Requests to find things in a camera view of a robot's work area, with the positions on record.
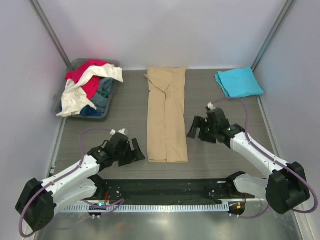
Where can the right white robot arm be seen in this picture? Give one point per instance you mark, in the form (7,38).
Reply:
(283,185)

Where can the beige t shirt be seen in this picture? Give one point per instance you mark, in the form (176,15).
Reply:
(166,131)

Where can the aluminium frame post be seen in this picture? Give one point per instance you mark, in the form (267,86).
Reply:
(279,21)
(50,31)

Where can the cream white t shirt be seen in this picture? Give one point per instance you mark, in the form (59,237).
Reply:
(74,99)

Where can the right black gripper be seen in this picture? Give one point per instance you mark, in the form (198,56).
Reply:
(200,122)

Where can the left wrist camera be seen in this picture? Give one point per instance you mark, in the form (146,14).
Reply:
(118,140)

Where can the left aluminium frame post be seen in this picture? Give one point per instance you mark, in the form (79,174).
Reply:
(50,31)

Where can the red t shirt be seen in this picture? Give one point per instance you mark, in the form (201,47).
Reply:
(91,82)

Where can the grey blue t shirt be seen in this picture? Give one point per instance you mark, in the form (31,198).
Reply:
(104,87)

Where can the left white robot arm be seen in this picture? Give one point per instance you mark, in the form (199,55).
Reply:
(41,200)

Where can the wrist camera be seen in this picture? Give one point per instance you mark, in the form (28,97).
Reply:
(216,118)
(118,140)

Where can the dark blue t shirt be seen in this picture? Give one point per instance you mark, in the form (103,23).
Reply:
(88,111)

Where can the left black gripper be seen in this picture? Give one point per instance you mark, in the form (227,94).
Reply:
(137,154)

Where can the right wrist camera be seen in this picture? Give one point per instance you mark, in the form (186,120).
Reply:
(216,118)

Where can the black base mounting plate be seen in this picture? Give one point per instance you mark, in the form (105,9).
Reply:
(214,188)

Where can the slotted cable duct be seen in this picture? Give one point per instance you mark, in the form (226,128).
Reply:
(86,208)

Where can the right aluminium frame post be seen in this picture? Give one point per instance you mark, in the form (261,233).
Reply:
(279,21)

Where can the folded cyan t shirt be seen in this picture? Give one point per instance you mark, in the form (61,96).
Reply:
(238,83)

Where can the grey plastic bin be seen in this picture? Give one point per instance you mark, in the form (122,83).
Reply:
(57,102)

